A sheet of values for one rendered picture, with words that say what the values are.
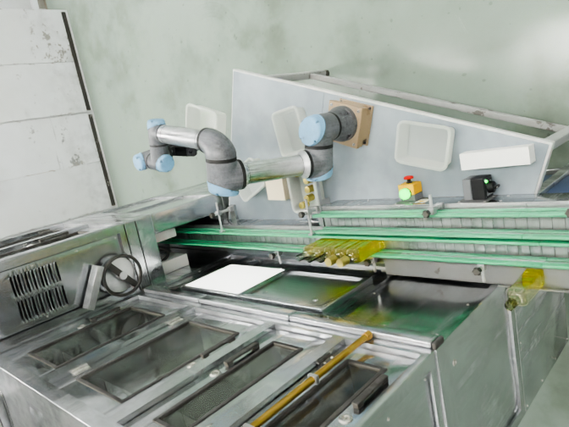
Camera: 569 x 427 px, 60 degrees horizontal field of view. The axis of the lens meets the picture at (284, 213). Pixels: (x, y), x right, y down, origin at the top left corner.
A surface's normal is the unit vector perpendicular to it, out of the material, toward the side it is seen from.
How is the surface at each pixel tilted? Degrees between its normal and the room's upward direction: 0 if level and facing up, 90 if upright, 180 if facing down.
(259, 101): 0
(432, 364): 90
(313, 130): 8
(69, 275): 90
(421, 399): 90
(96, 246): 90
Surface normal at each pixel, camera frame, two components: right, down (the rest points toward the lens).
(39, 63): 0.72, -0.01
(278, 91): -0.67, 0.26
